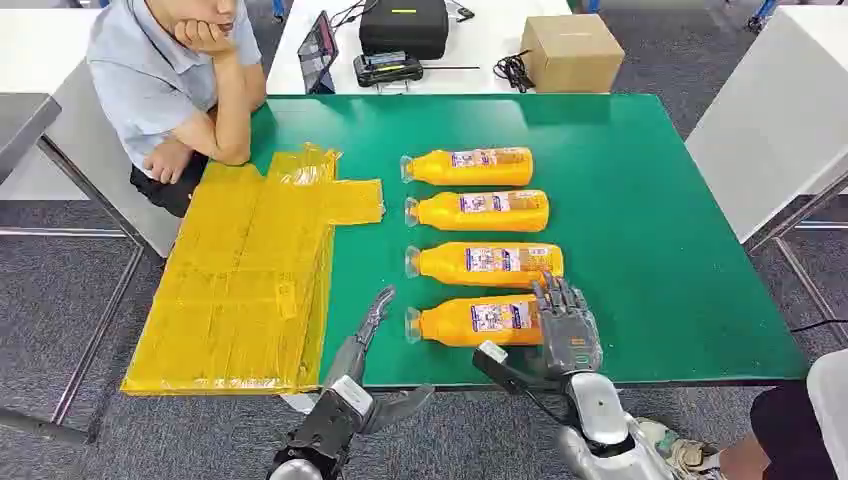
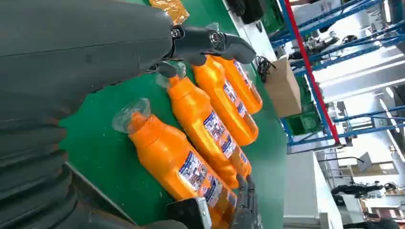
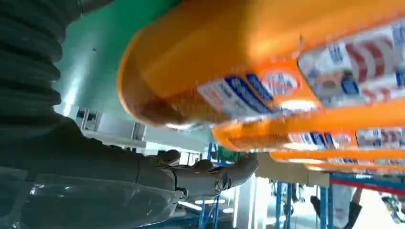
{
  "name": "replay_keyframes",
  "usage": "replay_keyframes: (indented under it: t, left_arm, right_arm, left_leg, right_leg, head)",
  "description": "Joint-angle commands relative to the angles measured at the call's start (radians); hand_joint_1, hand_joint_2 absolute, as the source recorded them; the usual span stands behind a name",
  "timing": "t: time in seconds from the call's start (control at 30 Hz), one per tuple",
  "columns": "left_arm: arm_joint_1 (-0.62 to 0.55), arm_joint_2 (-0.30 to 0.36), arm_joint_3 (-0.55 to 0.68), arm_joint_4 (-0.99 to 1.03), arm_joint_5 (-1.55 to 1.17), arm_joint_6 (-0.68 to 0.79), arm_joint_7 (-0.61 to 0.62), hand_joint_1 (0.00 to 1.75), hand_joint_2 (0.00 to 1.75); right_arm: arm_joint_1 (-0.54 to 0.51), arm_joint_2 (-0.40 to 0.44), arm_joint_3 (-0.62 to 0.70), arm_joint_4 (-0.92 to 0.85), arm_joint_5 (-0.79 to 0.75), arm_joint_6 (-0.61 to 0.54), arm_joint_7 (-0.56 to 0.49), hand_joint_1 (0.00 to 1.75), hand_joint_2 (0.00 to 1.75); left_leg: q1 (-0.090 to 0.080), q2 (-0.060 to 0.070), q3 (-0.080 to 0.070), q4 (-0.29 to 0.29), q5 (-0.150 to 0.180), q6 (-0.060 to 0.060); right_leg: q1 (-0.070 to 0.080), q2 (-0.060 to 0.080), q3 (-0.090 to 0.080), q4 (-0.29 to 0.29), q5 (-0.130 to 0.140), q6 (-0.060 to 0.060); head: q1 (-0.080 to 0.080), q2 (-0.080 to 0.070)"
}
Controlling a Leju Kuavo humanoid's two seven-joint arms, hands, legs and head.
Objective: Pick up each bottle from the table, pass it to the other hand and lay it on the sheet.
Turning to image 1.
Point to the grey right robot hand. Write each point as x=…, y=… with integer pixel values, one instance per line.
x=570, y=331

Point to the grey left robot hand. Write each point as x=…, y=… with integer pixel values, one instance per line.
x=350, y=361

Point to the orange drink bottle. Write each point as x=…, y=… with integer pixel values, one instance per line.
x=450, y=324
x=484, y=218
x=450, y=265
x=477, y=173

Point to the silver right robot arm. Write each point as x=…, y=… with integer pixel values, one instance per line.
x=599, y=424

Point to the green table mat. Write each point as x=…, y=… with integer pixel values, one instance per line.
x=629, y=232

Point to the yellow plastic sheet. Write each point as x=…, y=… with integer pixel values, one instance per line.
x=252, y=285

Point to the person with pale shoe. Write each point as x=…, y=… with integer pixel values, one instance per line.
x=788, y=430

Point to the brown cardboard box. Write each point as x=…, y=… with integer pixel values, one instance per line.
x=573, y=56

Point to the white table with devices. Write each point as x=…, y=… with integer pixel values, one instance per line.
x=477, y=53

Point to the black handheld controller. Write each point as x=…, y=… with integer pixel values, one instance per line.
x=387, y=68

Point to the white table with metal legs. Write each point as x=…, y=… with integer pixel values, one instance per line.
x=775, y=112

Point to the black tablet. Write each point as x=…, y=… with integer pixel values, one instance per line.
x=316, y=56

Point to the black carrying case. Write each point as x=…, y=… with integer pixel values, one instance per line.
x=404, y=26

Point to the seated person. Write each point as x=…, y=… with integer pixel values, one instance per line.
x=159, y=79

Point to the blue office chair base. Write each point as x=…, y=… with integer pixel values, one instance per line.
x=762, y=16

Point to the white table beside person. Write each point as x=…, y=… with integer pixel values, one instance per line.
x=46, y=53

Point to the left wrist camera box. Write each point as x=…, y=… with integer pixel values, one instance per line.
x=351, y=395

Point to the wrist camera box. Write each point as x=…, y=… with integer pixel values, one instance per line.
x=351, y=395
x=493, y=352

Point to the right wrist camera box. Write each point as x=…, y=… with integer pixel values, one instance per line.
x=493, y=352

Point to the grey table with metal frame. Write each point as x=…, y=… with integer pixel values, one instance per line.
x=23, y=126

